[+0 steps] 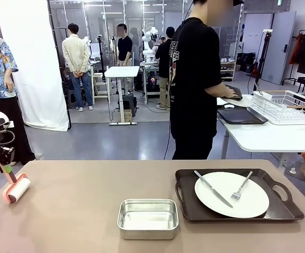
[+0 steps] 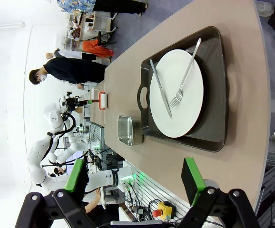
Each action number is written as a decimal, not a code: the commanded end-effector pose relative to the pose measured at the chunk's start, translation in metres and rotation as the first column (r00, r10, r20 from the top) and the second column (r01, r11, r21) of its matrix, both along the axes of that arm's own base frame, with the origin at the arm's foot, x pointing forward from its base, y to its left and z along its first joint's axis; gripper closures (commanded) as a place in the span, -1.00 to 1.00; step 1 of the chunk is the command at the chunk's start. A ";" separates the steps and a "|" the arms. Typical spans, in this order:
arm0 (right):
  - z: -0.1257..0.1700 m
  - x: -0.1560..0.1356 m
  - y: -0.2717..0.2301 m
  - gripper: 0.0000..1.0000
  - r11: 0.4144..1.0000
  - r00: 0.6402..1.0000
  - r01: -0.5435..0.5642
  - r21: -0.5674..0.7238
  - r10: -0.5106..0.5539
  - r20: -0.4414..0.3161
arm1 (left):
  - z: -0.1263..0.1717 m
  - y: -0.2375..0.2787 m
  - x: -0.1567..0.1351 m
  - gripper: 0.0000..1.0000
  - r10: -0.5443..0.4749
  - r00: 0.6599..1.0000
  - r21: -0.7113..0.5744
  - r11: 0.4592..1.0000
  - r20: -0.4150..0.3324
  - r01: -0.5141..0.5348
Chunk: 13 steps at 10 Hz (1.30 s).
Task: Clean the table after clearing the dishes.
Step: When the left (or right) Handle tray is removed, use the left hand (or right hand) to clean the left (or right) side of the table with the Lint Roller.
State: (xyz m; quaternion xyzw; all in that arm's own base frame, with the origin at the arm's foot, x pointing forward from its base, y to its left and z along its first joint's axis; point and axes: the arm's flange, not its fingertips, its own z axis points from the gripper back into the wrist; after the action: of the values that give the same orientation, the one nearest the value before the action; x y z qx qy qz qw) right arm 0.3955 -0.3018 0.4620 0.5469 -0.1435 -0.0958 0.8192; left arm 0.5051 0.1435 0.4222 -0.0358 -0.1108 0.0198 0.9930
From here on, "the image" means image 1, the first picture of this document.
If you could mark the silver table knife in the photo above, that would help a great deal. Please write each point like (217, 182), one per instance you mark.
(215, 191)

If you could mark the person with black cap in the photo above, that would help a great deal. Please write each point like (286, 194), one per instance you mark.
(164, 58)

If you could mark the black camera tripod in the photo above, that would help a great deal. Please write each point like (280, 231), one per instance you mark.
(101, 58)

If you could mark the silver fork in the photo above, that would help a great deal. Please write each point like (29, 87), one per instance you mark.
(261, 92)
(243, 184)

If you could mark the white standing desk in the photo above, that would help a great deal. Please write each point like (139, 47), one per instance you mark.
(122, 71)

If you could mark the white side table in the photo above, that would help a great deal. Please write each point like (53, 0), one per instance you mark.
(274, 137)

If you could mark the black bags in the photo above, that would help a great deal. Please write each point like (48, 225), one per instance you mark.
(245, 62)

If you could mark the wooden shoe rack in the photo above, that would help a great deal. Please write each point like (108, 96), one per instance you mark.
(227, 63)

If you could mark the person's right hand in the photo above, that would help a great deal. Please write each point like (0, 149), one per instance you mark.
(230, 92)

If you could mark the orange hanging garment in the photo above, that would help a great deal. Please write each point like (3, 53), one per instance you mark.
(294, 50)

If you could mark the black chair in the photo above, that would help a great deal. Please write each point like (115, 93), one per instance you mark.
(304, 84)

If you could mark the white step stool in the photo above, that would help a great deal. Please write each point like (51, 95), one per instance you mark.
(99, 75)

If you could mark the cardboard box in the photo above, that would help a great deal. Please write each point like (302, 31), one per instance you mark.
(124, 116)

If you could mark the person in black t-shirt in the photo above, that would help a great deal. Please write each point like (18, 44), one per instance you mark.
(194, 79)

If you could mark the dark brown serving tray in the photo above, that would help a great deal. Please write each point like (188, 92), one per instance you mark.
(279, 210)
(242, 116)

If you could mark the person in beige shirt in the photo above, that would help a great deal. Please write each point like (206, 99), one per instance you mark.
(76, 52)

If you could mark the rectangular metal tray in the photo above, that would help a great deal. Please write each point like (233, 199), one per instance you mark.
(147, 233)

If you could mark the gray door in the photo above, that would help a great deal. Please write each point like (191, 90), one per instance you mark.
(279, 52)

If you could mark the dark gray cloth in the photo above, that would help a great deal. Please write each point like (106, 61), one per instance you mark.
(238, 93)

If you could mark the white backdrop curtain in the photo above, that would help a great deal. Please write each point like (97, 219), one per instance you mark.
(36, 66)

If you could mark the metal frame work table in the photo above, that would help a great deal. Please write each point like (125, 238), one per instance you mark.
(148, 64)

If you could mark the black clothes rack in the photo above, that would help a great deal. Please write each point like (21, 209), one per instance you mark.
(287, 79)

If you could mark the black box under desk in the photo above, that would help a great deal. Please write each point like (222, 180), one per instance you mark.
(129, 105)

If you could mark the white round plate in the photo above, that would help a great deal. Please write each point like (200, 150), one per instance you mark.
(247, 203)
(222, 101)

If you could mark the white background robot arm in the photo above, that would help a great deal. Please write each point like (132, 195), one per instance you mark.
(87, 43)
(147, 39)

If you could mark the black tripod light stand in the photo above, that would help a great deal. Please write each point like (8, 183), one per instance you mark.
(263, 52)

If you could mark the pink lint roller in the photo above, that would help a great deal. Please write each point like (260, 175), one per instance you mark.
(18, 188)

